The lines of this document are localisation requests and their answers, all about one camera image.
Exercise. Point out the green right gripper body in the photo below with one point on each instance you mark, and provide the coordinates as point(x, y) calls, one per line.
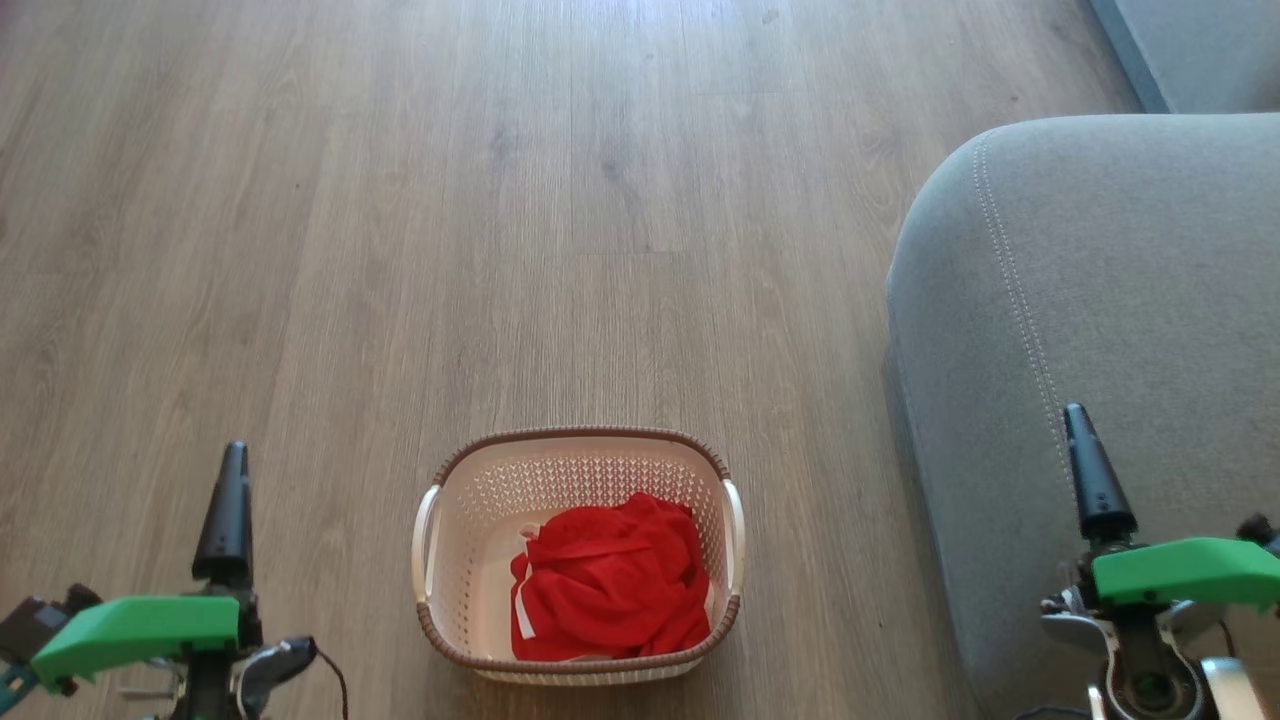
point(1190, 572)

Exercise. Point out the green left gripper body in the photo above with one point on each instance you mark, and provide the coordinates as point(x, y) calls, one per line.
point(140, 625)

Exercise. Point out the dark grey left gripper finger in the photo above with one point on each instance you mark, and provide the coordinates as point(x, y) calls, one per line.
point(226, 520)

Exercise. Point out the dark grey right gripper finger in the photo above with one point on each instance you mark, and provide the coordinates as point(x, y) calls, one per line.
point(1095, 480)

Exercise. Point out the red garment with white stripes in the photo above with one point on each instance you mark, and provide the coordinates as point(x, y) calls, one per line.
point(610, 580)

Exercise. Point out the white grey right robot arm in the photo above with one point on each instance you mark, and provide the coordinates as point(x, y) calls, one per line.
point(1150, 690)

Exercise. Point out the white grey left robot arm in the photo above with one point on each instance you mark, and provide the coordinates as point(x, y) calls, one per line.
point(275, 665)

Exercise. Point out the grey fabric sofa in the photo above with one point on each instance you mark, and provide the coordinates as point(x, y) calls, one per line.
point(1120, 300)

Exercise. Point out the white woven-rim laundry basket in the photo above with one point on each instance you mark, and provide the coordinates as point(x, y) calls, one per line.
point(480, 520)

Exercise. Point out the grey upholstered furniture piece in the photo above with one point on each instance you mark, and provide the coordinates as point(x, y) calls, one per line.
point(1210, 50)

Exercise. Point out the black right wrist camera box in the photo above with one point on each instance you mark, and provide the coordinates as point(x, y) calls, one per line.
point(1256, 530)

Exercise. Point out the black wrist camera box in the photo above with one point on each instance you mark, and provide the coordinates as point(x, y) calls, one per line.
point(30, 620)
point(1256, 530)

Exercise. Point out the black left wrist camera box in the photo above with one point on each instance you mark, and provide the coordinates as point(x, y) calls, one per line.
point(30, 620)

